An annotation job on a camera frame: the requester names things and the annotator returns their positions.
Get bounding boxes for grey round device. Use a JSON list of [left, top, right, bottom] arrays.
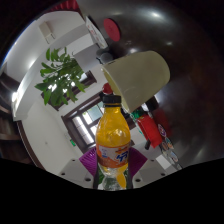
[[96, 48, 114, 65]]

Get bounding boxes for pale yellow cup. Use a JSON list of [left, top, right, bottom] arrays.
[[100, 50, 171, 114]]

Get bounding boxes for orange soda plastic bottle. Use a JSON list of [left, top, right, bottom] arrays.
[[95, 94, 132, 191]]

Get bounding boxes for white wall radiator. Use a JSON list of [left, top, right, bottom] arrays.
[[39, 21, 56, 44]]

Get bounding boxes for green plant in white pot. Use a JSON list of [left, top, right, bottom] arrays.
[[34, 46, 101, 108]]

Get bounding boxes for small red round fruit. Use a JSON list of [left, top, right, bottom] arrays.
[[102, 82, 114, 95]]

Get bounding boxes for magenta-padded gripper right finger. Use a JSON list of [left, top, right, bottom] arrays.
[[126, 147, 168, 189]]

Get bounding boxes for red carpeted staircase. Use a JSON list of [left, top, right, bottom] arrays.
[[49, 0, 81, 14]]

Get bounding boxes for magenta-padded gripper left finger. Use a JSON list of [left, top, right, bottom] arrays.
[[59, 146, 101, 189]]

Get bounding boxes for white printed paper sheet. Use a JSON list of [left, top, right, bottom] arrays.
[[84, 15, 108, 50]]

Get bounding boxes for dark wooden double door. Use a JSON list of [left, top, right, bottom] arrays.
[[61, 93, 136, 154]]

